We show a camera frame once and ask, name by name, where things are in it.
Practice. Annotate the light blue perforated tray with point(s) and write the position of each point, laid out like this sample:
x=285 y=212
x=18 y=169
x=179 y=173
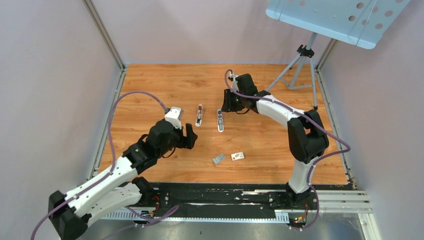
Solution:
x=361 y=23

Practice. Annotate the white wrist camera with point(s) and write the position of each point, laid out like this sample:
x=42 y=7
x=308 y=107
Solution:
x=174 y=116
x=234 y=84

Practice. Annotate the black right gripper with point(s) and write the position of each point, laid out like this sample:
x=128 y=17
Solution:
x=228 y=106

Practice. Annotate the grey tripod stand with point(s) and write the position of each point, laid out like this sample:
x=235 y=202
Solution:
x=304 y=52

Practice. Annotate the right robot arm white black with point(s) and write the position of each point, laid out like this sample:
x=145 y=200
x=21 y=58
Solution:
x=306 y=136

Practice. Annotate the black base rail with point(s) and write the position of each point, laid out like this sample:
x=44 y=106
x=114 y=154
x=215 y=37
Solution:
x=209 y=203

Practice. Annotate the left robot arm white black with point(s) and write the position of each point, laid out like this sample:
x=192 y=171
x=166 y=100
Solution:
x=120 y=185

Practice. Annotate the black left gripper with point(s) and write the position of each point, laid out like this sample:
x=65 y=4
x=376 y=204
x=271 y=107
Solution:
x=186 y=142

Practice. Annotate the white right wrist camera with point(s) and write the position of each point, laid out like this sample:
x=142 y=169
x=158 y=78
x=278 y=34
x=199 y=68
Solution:
x=234 y=84

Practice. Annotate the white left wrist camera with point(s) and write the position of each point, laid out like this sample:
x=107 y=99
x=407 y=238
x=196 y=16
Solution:
x=174 y=116

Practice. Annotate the white staple box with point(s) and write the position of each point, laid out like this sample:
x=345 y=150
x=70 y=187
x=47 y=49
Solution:
x=237 y=156

